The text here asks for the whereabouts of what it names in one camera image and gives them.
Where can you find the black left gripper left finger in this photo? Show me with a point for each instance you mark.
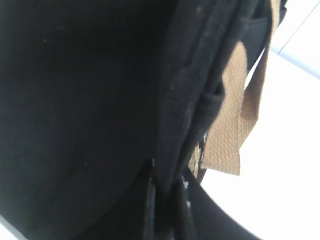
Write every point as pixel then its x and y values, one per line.
pixel 149 229

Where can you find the black canvas tote bag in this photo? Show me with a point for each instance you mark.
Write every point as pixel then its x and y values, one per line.
pixel 99 97

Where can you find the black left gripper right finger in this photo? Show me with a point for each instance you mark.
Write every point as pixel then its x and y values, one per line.
pixel 198 217

